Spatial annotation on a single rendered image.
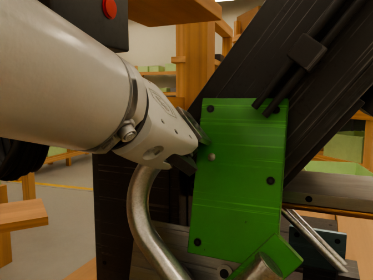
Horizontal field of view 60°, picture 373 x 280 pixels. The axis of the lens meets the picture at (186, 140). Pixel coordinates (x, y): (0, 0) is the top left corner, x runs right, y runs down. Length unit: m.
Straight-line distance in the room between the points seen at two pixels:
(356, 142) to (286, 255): 2.71
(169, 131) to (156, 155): 0.03
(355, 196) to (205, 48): 0.86
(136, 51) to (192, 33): 9.34
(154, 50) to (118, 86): 10.11
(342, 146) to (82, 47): 3.05
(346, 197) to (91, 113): 0.41
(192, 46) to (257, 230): 0.95
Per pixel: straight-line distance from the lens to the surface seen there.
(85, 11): 0.50
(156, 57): 10.28
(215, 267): 0.46
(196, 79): 1.25
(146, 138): 0.27
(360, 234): 1.04
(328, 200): 0.53
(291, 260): 0.42
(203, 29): 1.27
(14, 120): 0.19
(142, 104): 0.26
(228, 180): 0.42
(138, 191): 0.44
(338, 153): 3.22
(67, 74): 0.19
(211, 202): 0.43
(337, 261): 0.58
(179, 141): 0.31
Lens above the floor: 1.27
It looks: 7 degrees down
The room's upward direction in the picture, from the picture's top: straight up
